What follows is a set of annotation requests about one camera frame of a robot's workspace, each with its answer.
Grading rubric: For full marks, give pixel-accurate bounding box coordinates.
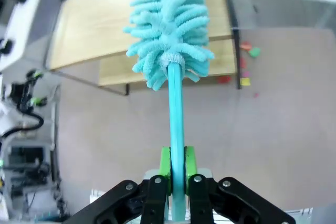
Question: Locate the grey equipment cart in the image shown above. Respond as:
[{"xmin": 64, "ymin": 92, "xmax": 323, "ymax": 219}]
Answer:
[{"xmin": 0, "ymin": 140, "xmax": 62, "ymax": 221}]

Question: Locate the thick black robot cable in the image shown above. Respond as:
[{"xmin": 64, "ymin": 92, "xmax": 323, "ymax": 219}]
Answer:
[{"xmin": 0, "ymin": 111, "xmax": 45, "ymax": 138}]

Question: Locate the black metal wooden shelf rack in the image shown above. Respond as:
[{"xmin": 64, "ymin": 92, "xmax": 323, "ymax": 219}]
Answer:
[{"xmin": 43, "ymin": 0, "xmax": 244, "ymax": 96}]

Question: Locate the white rectangular lab table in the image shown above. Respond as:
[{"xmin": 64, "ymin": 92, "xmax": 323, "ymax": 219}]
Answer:
[{"xmin": 0, "ymin": 0, "xmax": 51, "ymax": 73}]

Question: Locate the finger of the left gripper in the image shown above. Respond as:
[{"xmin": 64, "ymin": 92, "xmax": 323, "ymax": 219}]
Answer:
[
  {"xmin": 27, "ymin": 97, "xmax": 48, "ymax": 107},
  {"xmin": 26, "ymin": 70, "xmax": 44, "ymax": 84}
]

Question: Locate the teal chenille duster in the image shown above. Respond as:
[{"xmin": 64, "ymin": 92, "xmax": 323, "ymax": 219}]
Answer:
[{"xmin": 122, "ymin": 0, "xmax": 215, "ymax": 222}]

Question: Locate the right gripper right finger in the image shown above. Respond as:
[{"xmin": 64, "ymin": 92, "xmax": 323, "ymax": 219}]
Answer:
[{"xmin": 183, "ymin": 146, "xmax": 296, "ymax": 224}]

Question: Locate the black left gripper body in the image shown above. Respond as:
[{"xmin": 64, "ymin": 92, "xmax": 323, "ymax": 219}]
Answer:
[{"xmin": 16, "ymin": 81, "xmax": 34, "ymax": 110}]

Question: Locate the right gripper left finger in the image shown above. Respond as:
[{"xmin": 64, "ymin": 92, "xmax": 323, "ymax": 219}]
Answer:
[{"xmin": 68, "ymin": 146, "xmax": 173, "ymax": 224}]

